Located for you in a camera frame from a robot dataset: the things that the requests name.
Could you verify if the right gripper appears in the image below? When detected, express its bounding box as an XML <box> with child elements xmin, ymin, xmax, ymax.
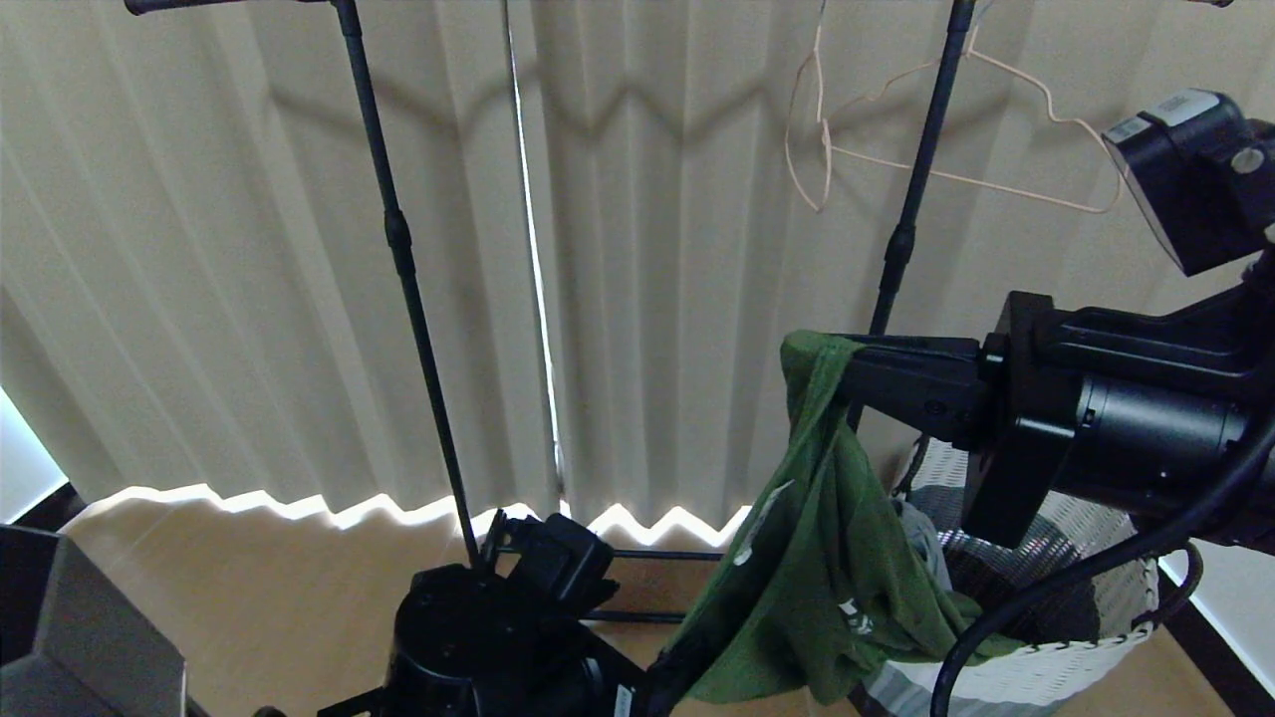
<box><xmin>961</xmin><ymin>289</ymin><xmax>1251</xmax><ymax>551</ymax></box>

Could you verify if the pink clothes hanger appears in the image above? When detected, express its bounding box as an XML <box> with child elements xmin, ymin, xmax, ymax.
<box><xmin>785</xmin><ymin>0</ymin><xmax>833</xmax><ymax>213</ymax></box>
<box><xmin>823</xmin><ymin>20</ymin><xmax>1127</xmax><ymax>215</ymax></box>

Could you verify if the green printed shirt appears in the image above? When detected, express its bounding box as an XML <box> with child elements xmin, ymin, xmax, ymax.
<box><xmin>657</xmin><ymin>331</ymin><xmax>1027</xmax><ymax>708</ymax></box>

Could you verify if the white laundry basket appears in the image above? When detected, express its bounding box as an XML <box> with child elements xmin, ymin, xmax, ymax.
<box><xmin>862</xmin><ymin>438</ymin><xmax>1206</xmax><ymax>717</ymax></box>

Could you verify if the black clothes rack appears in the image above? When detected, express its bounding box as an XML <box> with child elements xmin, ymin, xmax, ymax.
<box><xmin>125</xmin><ymin>0</ymin><xmax>1236</xmax><ymax>626</ymax></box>

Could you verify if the pale grey garment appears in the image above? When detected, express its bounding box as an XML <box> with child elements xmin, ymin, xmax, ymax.
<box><xmin>892</xmin><ymin>498</ymin><xmax>957</xmax><ymax>598</ymax></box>

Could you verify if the beige curtain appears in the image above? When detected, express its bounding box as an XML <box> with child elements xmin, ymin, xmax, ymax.
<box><xmin>0</xmin><ymin>0</ymin><xmax>1275</xmax><ymax>544</ymax></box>

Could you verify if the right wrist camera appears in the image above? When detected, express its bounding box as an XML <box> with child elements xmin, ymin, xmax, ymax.
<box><xmin>1101</xmin><ymin>88</ymin><xmax>1275</xmax><ymax>300</ymax></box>

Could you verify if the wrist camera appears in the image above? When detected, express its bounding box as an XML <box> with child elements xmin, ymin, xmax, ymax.
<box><xmin>1101</xmin><ymin>88</ymin><xmax>1275</xmax><ymax>300</ymax></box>
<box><xmin>485</xmin><ymin>508</ymin><xmax>621</xmax><ymax>623</ymax></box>

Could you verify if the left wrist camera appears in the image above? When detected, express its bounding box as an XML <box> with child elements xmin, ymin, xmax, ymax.
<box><xmin>485</xmin><ymin>508</ymin><xmax>621</xmax><ymax>623</ymax></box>

